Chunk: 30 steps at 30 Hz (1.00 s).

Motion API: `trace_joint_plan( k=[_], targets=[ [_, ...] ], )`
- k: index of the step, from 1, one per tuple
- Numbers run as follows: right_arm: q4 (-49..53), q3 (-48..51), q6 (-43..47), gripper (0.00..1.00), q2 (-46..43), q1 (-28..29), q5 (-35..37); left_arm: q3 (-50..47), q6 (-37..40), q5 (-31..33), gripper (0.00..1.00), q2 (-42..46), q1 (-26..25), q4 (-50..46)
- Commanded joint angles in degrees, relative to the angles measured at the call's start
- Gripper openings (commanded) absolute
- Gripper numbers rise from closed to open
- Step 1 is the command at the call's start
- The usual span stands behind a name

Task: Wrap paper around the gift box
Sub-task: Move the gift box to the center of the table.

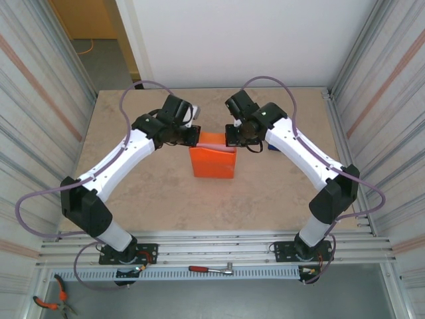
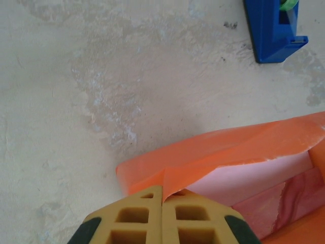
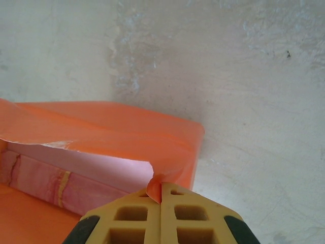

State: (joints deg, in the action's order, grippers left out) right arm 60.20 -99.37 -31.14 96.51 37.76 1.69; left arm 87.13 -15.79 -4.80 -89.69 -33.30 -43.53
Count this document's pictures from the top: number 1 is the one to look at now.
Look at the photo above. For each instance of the aluminium side extrusion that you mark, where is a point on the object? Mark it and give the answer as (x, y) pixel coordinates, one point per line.
(337, 126)

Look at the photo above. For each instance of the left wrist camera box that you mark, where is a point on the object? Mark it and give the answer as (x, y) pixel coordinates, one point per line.
(196, 111)

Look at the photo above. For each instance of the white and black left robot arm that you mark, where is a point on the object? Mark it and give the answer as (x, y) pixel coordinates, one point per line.
(116, 166)

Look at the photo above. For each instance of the white door frame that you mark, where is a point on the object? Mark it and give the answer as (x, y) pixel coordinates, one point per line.
(133, 50)

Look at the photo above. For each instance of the aluminium mounting rails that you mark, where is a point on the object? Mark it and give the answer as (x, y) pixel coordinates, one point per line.
(216, 247)

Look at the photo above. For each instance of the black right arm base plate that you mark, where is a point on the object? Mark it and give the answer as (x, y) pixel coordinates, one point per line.
(282, 249)

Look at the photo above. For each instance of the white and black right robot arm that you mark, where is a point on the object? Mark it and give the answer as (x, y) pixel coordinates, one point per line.
(299, 149)

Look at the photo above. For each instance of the orange wrapping paper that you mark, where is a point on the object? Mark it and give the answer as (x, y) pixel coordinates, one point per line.
(212, 164)

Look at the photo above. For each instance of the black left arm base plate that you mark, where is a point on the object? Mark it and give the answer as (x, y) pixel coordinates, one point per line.
(149, 249)

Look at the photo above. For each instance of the blue tape dispenser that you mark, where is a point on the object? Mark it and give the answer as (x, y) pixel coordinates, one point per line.
(273, 148)

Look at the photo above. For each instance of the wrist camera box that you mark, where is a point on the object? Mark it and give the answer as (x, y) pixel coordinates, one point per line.
(196, 111)
(237, 122)

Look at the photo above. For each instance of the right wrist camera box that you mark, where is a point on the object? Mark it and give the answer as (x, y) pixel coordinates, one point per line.
(237, 122)

